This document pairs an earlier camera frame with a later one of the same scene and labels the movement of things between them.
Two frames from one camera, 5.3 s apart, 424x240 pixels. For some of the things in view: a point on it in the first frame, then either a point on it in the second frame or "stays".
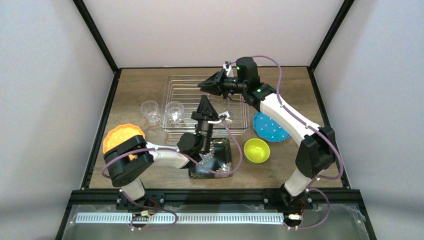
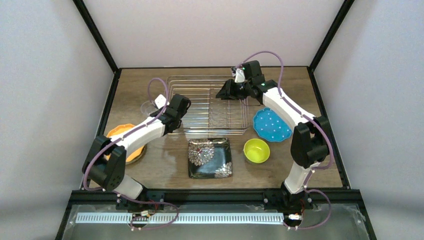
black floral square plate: (218, 159) stays
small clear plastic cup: (150, 109) stays
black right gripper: (224, 84) → (236, 91)
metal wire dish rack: (181, 95) stays
